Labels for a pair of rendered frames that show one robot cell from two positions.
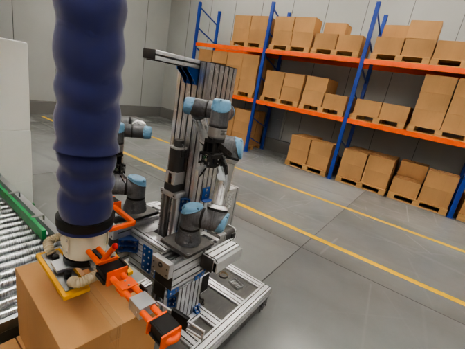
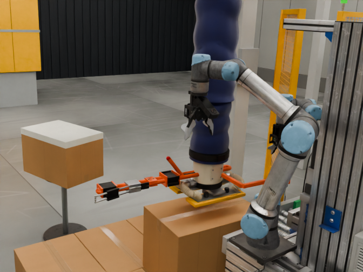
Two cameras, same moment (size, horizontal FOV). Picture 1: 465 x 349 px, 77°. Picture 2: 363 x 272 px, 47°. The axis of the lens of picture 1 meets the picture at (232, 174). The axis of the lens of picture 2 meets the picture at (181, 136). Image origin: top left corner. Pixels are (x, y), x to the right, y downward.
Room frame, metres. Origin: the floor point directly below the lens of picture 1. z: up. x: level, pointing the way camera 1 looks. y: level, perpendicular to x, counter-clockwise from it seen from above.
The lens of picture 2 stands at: (1.69, -1.57, 2.03)
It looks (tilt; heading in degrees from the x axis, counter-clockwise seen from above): 16 degrees down; 109
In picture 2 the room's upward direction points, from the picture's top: 3 degrees clockwise
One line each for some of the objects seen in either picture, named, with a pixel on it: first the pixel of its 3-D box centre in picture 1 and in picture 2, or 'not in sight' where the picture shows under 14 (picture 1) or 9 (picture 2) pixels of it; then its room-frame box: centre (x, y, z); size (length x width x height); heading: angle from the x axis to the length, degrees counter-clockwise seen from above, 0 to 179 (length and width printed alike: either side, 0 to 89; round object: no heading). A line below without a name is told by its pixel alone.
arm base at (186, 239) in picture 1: (189, 233); (263, 231); (1.50, 0.19, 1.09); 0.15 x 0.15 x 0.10
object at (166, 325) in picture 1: (163, 329); (107, 189); (0.73, 0.13, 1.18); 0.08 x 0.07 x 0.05; 51
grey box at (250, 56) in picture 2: not in sight; (247, 66); (1.02, 2.02, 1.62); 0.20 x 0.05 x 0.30; 54
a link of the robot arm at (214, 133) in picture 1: (217, 133); (199, 87); (1.18, 0.09, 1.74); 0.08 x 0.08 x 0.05
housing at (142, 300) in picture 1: (142, 305); (132, 186); (0.82, 0.23, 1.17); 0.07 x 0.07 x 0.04; 51
